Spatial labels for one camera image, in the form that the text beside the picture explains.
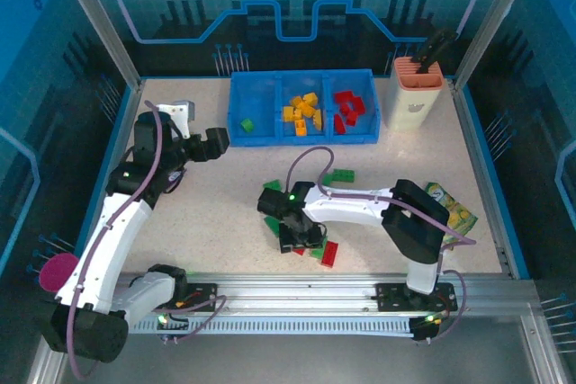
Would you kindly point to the cream knife block salmon top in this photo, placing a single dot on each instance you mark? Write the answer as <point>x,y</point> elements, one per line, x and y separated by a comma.
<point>411,109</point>

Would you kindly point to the long yellow lego brick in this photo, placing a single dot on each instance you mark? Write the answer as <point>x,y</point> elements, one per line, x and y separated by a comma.
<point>318,119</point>

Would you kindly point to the orange arched lego brick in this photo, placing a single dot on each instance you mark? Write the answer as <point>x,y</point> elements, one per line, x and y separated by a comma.
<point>311,98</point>

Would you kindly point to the long green lego brick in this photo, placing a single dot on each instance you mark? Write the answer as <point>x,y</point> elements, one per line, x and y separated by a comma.
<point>317,252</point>
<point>271,224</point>

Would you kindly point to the long red lego brick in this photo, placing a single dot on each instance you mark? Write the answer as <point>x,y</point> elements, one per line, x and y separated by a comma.
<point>339,125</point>
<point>330,254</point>
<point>299,252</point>

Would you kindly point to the blue three-compartment bin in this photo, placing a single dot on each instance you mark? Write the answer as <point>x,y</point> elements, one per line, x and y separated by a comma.
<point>256,96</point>

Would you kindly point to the long orange lego brick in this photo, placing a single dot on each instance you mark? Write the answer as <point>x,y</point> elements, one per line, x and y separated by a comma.
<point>307,109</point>

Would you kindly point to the aluminium table side rail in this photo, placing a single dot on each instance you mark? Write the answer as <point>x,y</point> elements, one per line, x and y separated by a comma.
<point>130,105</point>
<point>475,154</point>

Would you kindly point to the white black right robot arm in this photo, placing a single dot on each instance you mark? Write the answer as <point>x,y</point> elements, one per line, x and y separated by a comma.
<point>351,211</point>

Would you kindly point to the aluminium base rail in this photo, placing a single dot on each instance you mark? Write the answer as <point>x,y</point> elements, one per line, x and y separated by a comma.
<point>292,289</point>

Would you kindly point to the blue table side strip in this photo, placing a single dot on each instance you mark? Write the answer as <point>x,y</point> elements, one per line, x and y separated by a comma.
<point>487,154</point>
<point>116,141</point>

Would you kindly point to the aluminium frame post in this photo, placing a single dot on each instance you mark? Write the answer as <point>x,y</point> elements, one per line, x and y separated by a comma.
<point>495,20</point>
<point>99,20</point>

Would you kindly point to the yellow green snack packet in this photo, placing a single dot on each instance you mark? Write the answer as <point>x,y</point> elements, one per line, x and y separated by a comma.
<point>461,213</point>

